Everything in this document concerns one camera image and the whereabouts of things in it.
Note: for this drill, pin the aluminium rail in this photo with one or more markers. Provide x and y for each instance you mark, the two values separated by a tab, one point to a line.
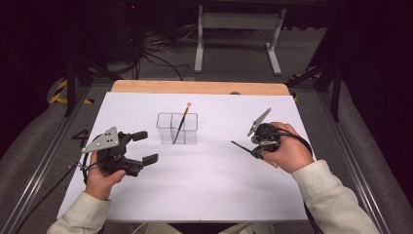
39	165
344	143

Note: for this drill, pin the person's right hand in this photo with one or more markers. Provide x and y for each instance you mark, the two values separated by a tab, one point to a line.
292	152

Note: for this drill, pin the clear plastic divided container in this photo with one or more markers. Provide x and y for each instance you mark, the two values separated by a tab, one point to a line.
165	128

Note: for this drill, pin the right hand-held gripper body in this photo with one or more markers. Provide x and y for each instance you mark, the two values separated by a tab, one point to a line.
266	136

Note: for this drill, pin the person's light clothing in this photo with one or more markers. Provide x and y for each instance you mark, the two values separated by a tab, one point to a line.
246	229

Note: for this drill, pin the yellow black floor tape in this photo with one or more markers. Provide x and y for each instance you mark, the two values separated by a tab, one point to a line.
58	97

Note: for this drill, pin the white paper sheet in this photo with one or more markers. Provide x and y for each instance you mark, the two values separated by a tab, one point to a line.
211	188

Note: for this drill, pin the wooden table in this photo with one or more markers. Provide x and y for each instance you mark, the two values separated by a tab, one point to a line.
195	87

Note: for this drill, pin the person's left hand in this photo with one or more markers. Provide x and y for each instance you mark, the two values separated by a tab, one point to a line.
100	183

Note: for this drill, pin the black tripod stand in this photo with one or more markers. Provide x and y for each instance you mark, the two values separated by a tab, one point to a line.
70	87
336	91

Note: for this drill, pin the grey metal stand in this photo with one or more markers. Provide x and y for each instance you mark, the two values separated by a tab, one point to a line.
240	21

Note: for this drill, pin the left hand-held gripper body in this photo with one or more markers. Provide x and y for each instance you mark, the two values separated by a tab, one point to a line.
105	141

